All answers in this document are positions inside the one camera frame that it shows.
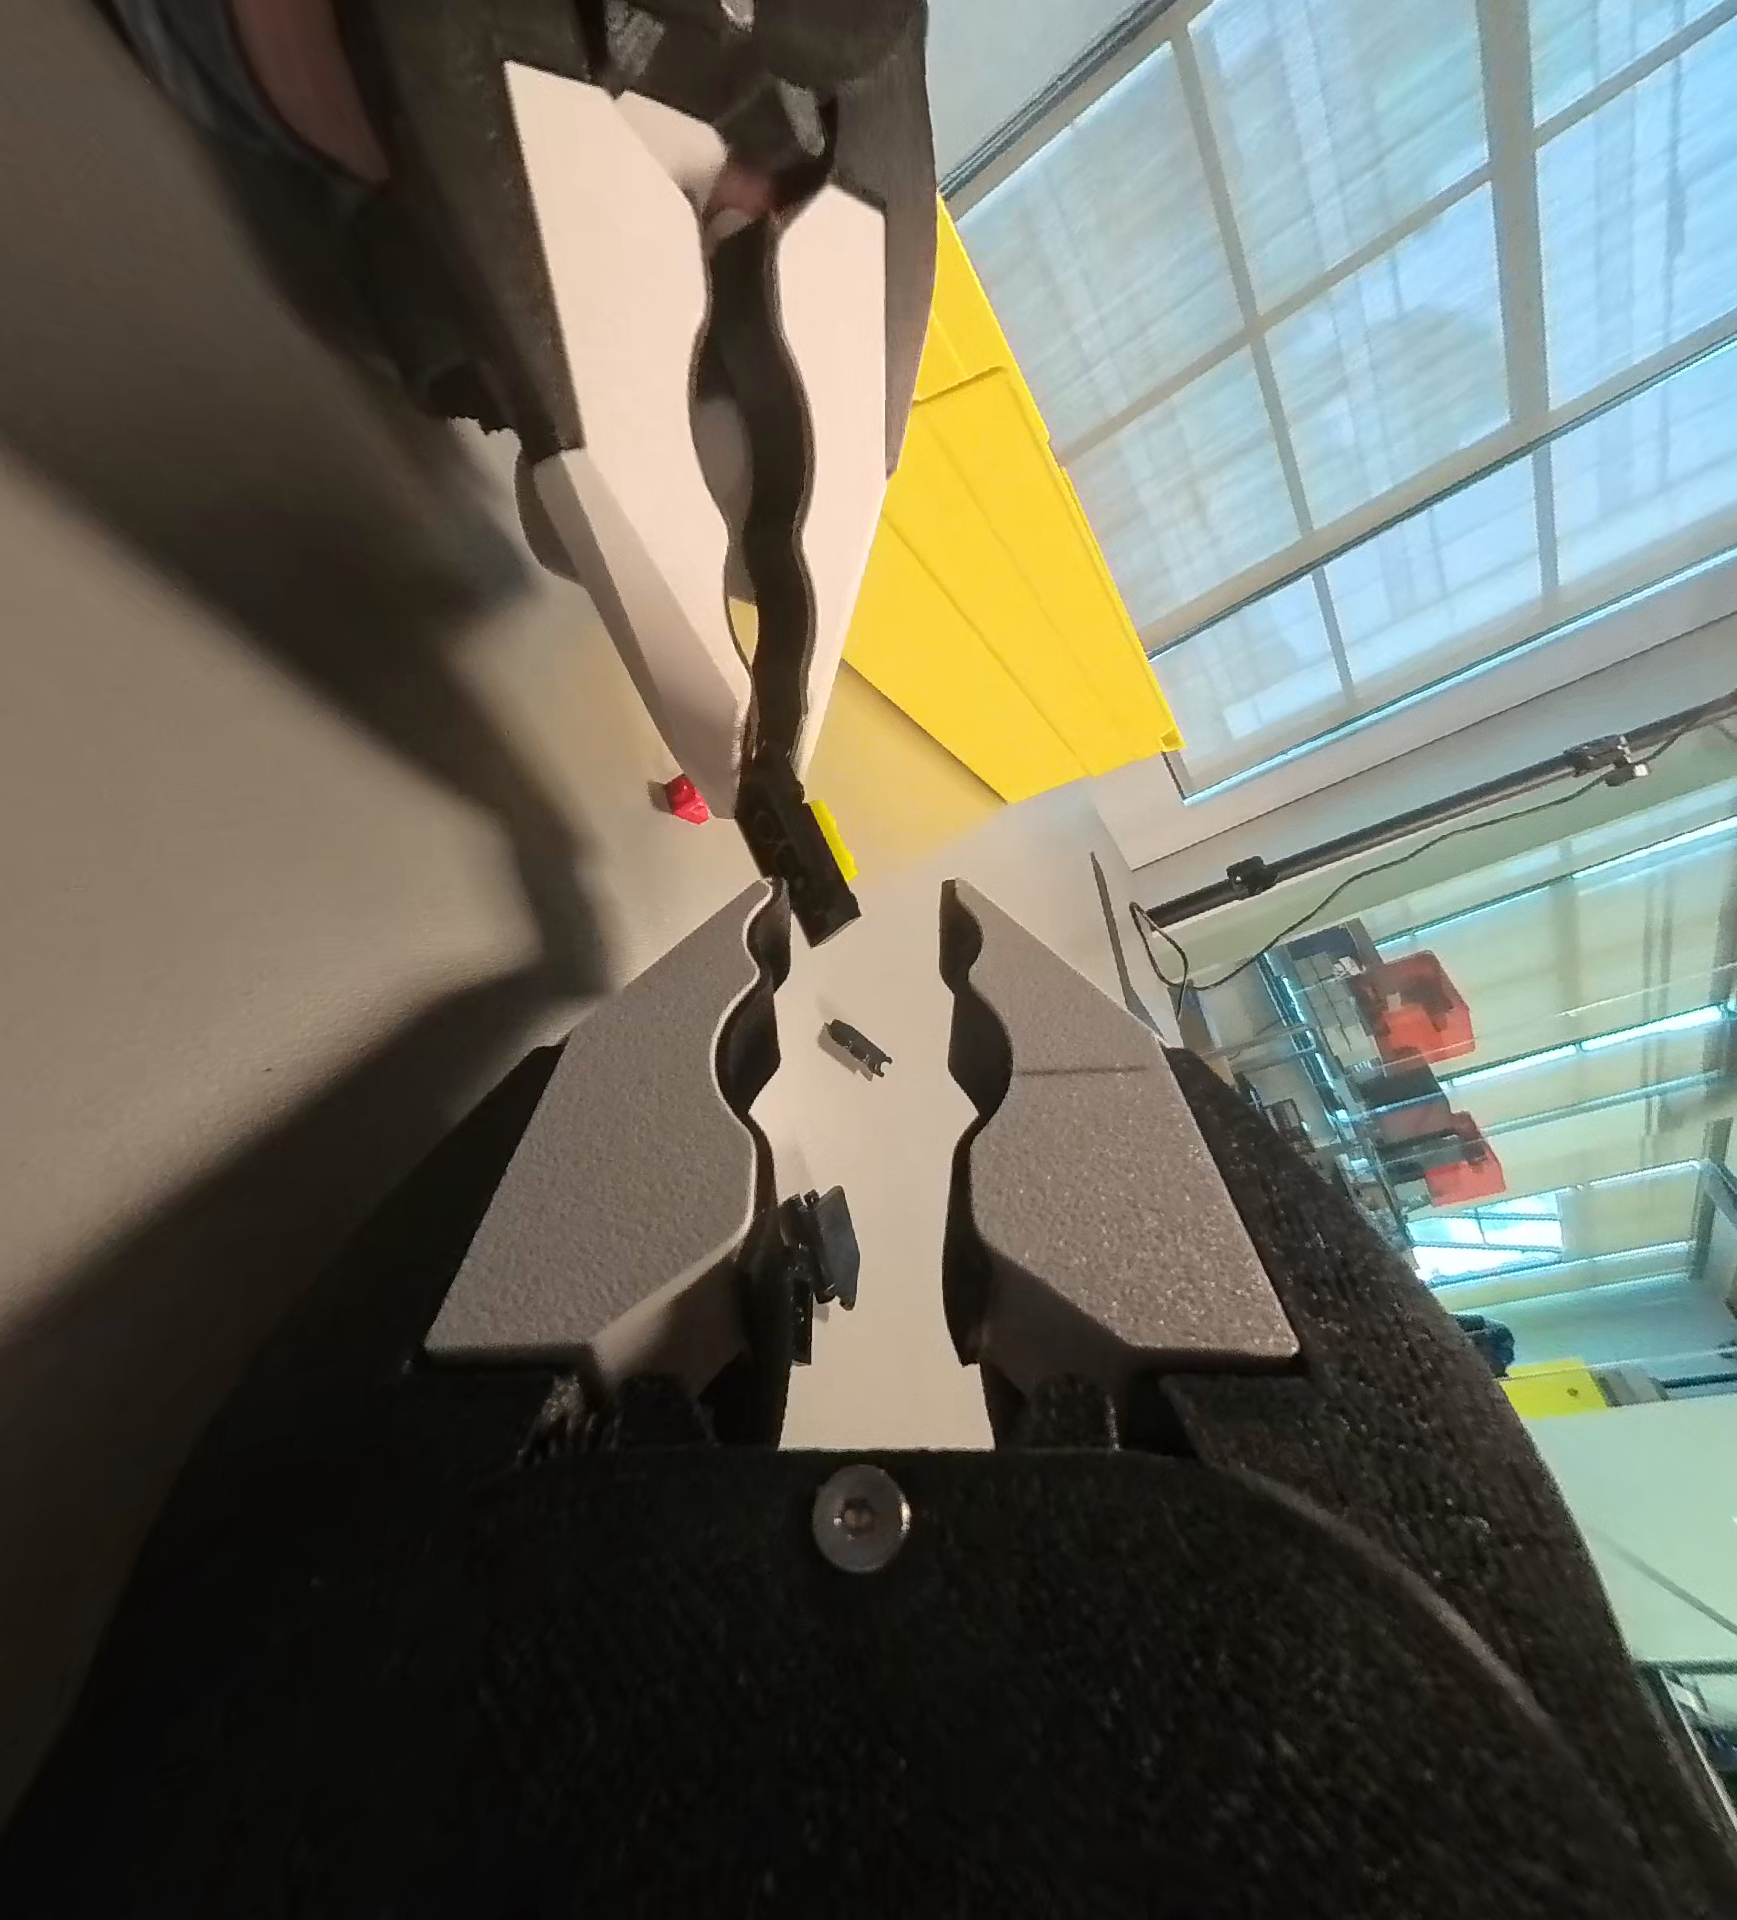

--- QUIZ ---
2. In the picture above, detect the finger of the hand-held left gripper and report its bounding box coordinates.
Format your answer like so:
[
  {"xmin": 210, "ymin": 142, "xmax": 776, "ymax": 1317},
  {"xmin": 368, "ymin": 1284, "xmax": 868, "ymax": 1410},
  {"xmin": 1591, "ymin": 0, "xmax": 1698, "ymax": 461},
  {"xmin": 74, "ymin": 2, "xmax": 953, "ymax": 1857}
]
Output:
[
  {"xmin": 772, "ymin": 191, "xmax": 902, "ymax": 786},
  {"xmin": 501, "ymin": 59, "xmax": 755, "ymax": 824}
]

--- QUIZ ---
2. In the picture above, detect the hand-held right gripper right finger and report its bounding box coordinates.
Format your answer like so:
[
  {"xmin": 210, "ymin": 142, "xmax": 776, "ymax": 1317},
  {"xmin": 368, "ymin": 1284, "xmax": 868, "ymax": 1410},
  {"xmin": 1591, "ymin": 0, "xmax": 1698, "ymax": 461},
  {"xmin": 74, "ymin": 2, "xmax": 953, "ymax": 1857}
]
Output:
[{"xmin": 939, "ymin": 879, "xmax": 1311, "ymax": 1377}]

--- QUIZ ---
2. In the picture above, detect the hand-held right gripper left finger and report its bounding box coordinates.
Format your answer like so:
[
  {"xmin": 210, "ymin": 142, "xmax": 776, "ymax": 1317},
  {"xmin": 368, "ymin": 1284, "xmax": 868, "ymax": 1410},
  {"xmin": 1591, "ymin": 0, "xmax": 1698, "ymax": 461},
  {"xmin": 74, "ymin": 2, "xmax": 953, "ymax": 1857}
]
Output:
[{"xmin": 424, "ymin": 879, "xmax": 793, "ymax": 1377}]

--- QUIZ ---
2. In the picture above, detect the yellow plastic bin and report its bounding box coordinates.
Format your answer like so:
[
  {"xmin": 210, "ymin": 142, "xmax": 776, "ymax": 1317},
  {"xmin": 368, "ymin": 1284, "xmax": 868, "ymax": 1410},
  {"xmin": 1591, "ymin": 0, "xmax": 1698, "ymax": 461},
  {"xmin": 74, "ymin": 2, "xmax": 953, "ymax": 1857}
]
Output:
[{"xmin": 803, "ymin": 197, "xmax": 1183, "ymax": 806}]

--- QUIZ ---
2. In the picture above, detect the black brick block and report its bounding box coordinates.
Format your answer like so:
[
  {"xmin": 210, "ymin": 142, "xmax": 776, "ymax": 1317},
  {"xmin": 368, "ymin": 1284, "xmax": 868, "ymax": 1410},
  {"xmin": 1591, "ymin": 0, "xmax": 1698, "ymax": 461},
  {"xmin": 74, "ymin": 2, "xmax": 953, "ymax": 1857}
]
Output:
[{"xmin": 736, "ymin": 756, "xmax": 863, "ymax": 949}]

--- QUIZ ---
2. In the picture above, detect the person's left hand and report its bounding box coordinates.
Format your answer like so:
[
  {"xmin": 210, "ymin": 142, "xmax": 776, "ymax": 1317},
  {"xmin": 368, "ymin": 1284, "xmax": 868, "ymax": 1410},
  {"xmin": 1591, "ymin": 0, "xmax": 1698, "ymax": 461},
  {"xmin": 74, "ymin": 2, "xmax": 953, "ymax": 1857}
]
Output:
[{"xmin": 231, "ymin": 0, "xmax": 783, "ymax": 243}]

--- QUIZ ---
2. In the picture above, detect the small red black case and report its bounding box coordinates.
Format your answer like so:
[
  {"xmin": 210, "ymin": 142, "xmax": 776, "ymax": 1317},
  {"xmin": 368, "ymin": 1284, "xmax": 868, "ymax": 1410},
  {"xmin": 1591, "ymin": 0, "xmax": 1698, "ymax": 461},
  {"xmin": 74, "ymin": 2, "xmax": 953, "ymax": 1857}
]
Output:
[{"xmin": 1406, "ymin": 1109, "xmax": 1502, "ymax": 1212}]

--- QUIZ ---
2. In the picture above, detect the large red black case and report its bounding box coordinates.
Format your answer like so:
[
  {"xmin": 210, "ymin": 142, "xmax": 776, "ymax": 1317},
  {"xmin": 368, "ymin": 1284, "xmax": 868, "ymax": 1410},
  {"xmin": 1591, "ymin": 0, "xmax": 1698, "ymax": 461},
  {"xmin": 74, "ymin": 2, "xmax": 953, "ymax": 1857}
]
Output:
[{"xmin": 1347, "ymin": 949, "xmax": 1476, "ymax": 1062}]

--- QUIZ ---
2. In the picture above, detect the metal storage shelf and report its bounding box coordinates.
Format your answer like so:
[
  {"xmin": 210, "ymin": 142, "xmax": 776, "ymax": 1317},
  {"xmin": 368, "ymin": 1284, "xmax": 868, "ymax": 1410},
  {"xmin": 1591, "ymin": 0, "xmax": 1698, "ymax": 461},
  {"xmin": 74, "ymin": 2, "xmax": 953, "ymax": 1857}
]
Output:
[{"xmin": 1227, "ymin": 900, "xmax": 1737, "ymax": 1280}]

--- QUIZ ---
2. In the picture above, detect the yellow tag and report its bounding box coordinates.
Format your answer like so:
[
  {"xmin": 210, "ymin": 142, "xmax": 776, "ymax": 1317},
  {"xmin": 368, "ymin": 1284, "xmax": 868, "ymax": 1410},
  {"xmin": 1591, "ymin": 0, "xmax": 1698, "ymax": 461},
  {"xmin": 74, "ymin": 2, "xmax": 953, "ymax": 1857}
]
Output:
[{"xmin": 1502, "ymin": 1355, "xmax": 1608, "ymax": 1421}]

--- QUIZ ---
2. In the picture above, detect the black upright stand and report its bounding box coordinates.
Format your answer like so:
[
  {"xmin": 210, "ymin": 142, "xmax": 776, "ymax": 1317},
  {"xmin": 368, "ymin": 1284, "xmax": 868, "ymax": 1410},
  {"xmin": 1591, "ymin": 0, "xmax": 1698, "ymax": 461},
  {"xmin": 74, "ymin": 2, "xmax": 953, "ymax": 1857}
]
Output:
[{"xmin": 1128, "ymin": 657, "xmax": 1737, "ymax": 927}]

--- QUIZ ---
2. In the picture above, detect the large paned window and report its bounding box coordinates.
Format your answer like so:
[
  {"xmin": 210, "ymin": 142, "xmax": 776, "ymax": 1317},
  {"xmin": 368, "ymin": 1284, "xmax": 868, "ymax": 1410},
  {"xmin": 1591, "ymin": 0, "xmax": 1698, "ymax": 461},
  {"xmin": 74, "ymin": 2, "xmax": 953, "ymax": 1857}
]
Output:
[{"xmin": 940, "ymin": 0, "xmax": 1737, "ymax": 806}]

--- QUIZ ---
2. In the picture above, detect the black cable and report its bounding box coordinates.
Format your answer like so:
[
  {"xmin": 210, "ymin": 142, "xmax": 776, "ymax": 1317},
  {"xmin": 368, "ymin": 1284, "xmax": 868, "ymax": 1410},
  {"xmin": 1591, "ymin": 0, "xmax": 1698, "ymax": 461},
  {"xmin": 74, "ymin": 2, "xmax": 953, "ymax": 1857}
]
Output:
[{"xmin": 1130, "ymin": 839, "xmax": 1414, "ymax": 997}]

